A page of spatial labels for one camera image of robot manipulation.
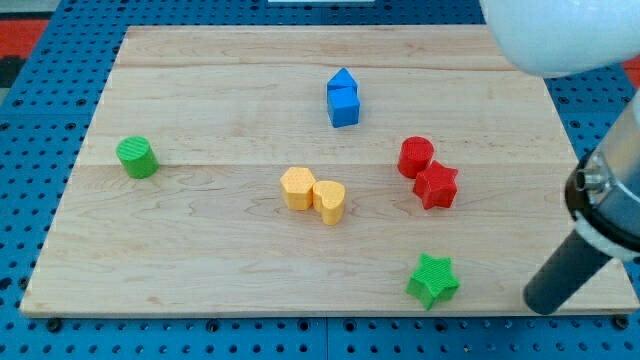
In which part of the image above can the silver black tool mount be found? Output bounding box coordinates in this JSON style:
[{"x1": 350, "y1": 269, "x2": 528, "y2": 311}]
[{"x1": 568, "y1": 96, "x2": 639, "y2": 261}]

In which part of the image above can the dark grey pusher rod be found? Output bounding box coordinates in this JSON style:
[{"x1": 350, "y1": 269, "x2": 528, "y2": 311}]
[{"x1": 523, "y1": 230, "x2": 612, "y2": 315}]

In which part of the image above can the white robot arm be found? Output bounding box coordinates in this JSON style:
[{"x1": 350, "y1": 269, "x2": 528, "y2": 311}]
[{"x1": 480, "y1": 0, "x2": 639, "y2": 315}]

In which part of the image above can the green star block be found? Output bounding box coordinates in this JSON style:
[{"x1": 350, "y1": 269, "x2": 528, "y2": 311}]
[{"x1": 406, "y1": 253, "x2": 460, "y2": 311}]

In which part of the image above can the red star block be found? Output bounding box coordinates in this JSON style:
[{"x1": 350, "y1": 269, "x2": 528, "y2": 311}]
[{"x1": 413, "y1": 160, "x2": 458, "y2": 210}]

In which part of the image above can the red cylinder block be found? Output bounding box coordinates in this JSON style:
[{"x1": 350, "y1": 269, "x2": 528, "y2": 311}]
[{"x1": 397, "y1": 136, "x2": 435, "y2": 179}]

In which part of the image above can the yellow heart block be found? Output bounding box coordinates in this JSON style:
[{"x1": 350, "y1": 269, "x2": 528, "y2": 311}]
[{"x1": 312, "y1": 180, "x2": 346, "y2": 226}]

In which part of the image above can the blue cube block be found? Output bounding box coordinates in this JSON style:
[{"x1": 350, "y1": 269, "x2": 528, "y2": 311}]
[{"x1": 327, "y1": 87, "x2": 360, "y2": 128}]

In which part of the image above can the blue triangle block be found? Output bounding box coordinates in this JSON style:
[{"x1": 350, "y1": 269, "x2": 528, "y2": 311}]
[{"x1": 326, "y1": 68, "x2": 358, "y2": 91}]

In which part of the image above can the yellow hexagon block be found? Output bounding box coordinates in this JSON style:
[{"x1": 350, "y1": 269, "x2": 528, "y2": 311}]
[{"x1": 280, "y1": 167, "x2": 316, "y2": 211}]

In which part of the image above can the wooden board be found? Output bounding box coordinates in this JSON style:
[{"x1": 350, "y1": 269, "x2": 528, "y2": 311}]
[{"x1": 19, "y1": 24, "x2": 640, "y2": 320}]

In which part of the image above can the green cylinder block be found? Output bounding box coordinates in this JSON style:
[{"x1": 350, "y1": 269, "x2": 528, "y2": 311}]
[{"x1": 116, "y1": 136, "x2": 159, "y2": 179}]

